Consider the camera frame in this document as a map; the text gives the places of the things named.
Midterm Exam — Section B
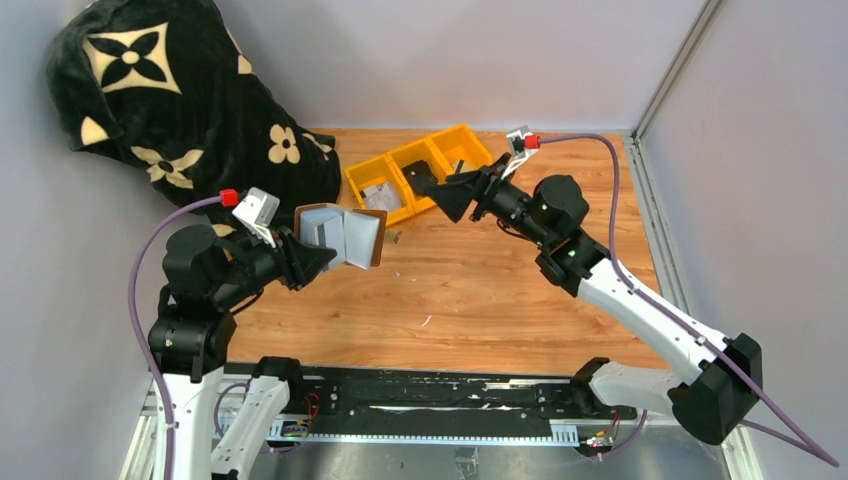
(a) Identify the brown leather card holder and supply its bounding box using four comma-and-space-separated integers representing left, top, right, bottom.
294, 203, 388, 272

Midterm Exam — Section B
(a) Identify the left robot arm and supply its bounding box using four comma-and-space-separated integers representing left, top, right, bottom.
148, 225, 336, 479

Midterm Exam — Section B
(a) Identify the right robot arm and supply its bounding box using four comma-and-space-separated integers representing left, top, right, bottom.
424, 155, 763, 445

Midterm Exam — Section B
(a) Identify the black cards stack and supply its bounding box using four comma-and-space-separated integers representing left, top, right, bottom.
401, 160, 438, 197

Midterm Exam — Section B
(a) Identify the yellow bin with gold cards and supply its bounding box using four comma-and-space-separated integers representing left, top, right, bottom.
426, 124, 494, 175

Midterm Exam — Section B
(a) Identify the yellow bin with black cards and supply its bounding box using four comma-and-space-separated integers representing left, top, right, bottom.
388, 140, 449, 213

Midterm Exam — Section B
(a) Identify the silver cards stack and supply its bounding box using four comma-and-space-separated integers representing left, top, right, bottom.
361, 182, 404, 213

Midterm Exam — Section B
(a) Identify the yellow bin with silver cards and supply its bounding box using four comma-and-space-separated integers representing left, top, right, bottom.
344, 154, 415, 225

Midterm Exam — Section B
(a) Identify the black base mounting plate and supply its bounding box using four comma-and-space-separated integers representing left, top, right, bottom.
241, 362, 639, 440

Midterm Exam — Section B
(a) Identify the black floral plush blanket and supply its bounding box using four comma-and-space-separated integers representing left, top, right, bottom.
46, 1, 343, 227

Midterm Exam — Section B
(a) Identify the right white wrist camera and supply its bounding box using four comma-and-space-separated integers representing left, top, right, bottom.
501, 126, 531, 180

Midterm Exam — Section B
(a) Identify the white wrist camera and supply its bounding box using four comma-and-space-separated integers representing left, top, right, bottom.
501, 126, 531, 180
232, 187, 280, 248

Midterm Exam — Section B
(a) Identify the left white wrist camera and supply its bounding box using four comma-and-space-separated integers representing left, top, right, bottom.
232, 187, 280, 248

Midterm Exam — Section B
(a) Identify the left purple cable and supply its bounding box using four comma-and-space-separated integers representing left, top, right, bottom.
129, 189, 266, 480

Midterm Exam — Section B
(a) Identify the purple cable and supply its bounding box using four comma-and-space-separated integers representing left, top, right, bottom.
129, 189, 266, 480
524, 132, 841, 469

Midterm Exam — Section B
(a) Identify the corner aluminium post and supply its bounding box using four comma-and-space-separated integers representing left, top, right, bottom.
627, 0, 724, 298

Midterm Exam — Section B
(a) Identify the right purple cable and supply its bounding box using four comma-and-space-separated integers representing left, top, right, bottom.
524, 132, 841, 469

